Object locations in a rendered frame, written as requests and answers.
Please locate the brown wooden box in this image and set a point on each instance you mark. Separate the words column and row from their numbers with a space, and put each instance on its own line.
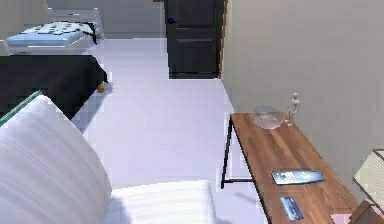
column 365, row 213

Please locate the black bed with cover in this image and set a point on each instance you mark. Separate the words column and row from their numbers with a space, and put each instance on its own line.
column 46, row 80

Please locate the brown wooden table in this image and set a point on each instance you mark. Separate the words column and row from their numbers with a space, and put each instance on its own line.
column 293, row 156

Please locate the pink paper sheet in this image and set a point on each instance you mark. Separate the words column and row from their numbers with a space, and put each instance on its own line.
column 340, row 218

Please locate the clear glass bowl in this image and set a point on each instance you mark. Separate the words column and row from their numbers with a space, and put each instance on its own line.
column 268, row 117

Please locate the white lamp shade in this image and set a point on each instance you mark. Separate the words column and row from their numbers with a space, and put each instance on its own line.
column 371, row 176

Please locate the blue door knob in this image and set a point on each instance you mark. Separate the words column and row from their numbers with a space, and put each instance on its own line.
column 171, row 20

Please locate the dark room door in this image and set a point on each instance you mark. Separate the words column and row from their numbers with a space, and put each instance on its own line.
column 193, row 36

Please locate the large white pillow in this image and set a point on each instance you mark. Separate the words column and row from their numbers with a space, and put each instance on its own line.
column 43, row 166

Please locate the white bed with blue cover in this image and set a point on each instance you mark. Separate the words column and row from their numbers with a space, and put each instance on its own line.
column 50, row 35

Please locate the grey remote control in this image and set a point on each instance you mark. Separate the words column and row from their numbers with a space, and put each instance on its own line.
column 296, row 176

